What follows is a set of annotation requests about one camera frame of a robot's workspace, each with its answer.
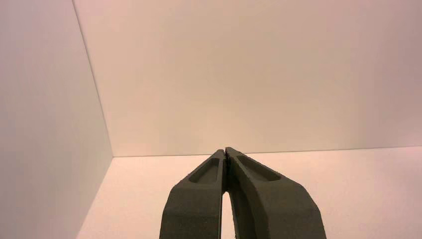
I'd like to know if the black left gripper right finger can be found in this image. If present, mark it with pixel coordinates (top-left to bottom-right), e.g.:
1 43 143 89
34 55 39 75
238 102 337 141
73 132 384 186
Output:
225 147 327 239

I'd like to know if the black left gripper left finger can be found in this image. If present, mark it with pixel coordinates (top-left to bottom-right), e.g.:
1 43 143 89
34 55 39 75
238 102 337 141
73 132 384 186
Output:
159 149 227 239

